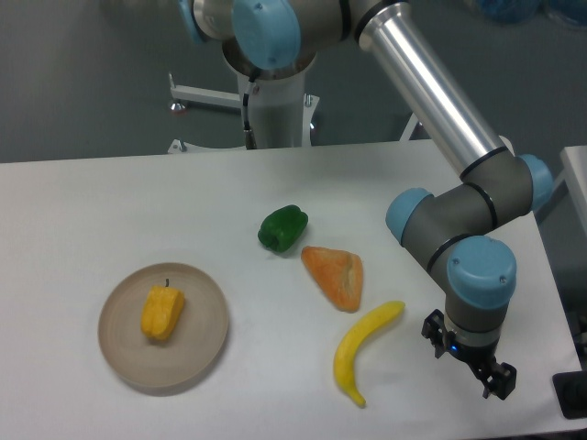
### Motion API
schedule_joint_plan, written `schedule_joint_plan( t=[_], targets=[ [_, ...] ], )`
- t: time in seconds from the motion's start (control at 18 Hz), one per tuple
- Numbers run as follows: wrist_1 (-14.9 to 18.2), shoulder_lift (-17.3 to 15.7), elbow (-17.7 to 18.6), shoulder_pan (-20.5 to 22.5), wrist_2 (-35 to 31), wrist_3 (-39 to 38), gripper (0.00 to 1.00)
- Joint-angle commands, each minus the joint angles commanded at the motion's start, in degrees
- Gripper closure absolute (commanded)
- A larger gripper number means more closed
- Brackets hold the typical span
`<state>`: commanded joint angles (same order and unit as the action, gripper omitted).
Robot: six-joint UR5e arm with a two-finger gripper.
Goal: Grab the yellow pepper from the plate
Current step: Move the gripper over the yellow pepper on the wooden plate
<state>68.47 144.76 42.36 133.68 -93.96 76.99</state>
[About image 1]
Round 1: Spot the black device at table edge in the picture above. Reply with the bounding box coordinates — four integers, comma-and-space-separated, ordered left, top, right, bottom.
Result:
552, 370, 586, 420

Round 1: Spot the orange bread wedge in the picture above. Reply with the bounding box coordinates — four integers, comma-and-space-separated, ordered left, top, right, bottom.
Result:
301, 246, 363, 313

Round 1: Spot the yellow bell pepper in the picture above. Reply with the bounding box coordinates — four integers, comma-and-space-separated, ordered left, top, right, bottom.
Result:
140, 284, 185, 341

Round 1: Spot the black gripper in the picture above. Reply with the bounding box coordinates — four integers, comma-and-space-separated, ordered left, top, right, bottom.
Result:
421, 309, 517, 401

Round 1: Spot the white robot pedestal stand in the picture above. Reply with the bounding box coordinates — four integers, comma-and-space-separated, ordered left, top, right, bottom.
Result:
168, 71, 320, 149

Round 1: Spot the blue plastic bag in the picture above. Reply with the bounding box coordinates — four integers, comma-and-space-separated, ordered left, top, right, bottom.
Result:
468, 0, 586, 30

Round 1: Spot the green bell pepper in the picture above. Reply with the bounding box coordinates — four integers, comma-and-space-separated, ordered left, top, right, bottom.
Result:
258, 204, 308, 253

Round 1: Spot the beige round plate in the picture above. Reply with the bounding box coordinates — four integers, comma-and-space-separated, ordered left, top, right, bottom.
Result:
97, 263, 229, 396

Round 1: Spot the yellow banana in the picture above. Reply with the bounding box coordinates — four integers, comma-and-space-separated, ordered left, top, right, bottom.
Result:
332, 301, 405, 408

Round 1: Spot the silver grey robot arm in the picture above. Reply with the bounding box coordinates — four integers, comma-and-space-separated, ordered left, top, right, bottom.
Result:
178, 1, 553, 399

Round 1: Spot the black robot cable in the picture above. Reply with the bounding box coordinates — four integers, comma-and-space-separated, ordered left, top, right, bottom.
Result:
240, 67, 260, 150

